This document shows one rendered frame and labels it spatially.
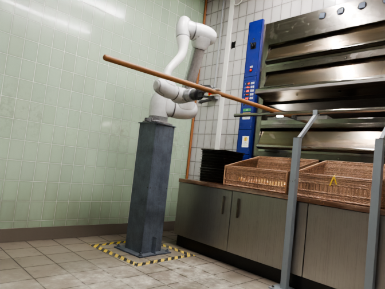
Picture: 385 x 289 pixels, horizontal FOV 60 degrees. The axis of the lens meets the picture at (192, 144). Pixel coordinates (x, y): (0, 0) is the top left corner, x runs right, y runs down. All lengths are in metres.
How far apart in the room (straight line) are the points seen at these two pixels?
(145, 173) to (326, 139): 1.43
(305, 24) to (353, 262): 1.95
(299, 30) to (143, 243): 2.19
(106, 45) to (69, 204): 1.41
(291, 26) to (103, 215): 2.36
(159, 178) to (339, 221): 1.30
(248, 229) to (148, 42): 2.00
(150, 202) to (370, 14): 2.15
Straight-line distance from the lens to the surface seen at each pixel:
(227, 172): 2.64
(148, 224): 2.62
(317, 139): 2.83
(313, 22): 3.14
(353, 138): 2.72
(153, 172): 2.57
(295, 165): 2.20
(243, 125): 3.19
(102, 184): 3.09
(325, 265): 2.21
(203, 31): 2.65
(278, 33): 3.29
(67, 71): 2.96
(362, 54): 2.86
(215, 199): 2.65
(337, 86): 2.70
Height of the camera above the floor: 0.70
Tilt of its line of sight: 4 degrees up
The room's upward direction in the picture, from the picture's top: 6 degrees clockwise
